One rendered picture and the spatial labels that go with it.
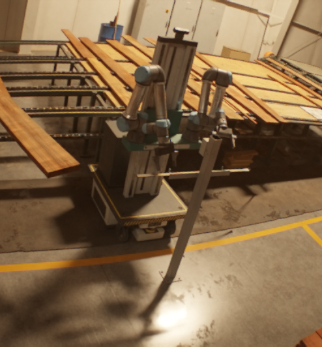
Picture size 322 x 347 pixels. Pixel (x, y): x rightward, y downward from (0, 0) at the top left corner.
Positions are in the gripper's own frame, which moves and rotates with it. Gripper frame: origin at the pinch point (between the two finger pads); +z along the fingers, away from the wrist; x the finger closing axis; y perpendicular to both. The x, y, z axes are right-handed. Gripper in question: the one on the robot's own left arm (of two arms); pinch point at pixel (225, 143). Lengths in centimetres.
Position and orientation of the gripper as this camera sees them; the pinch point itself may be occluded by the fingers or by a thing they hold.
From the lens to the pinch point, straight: 278.4
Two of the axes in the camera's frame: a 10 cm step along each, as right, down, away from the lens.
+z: 0.6, 8.6, -5.0
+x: 9.4, 1.2, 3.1
